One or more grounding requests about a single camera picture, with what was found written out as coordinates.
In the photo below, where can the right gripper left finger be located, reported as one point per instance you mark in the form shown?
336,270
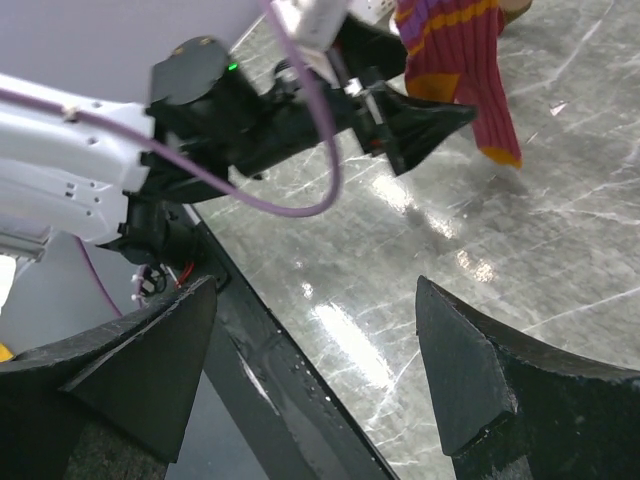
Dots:
112,402

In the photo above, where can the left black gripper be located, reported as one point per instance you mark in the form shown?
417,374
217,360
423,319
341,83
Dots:
411,128

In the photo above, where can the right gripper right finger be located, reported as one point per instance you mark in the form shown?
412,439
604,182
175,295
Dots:
508,406

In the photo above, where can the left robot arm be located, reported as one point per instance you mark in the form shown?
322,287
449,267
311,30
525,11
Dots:
108,172

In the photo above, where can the white plastic basket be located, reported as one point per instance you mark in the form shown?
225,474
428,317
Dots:
372,11

